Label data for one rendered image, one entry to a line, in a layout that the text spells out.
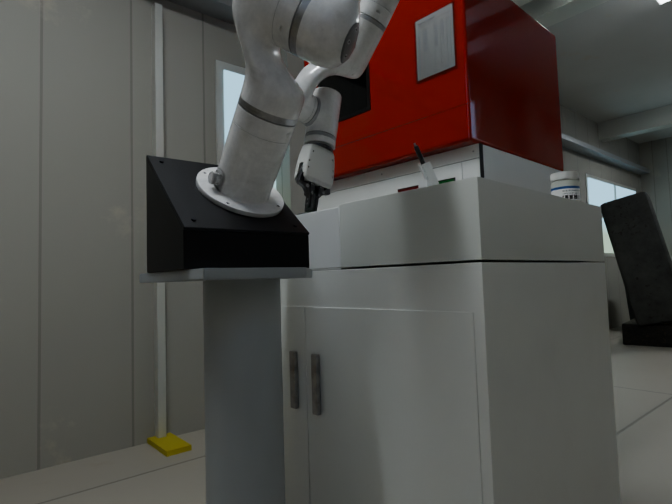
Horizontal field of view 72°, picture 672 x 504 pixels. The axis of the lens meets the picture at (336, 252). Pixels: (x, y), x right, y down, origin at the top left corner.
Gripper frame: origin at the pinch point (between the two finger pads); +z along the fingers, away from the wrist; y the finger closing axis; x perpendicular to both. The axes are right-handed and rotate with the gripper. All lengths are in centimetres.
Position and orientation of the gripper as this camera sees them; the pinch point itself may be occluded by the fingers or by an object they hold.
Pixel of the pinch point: (311, 204)
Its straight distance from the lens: 120.7
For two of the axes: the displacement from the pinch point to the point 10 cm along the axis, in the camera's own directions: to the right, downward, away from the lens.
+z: -1.2, 9.7, -2.0
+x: 6.8, -0.7, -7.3
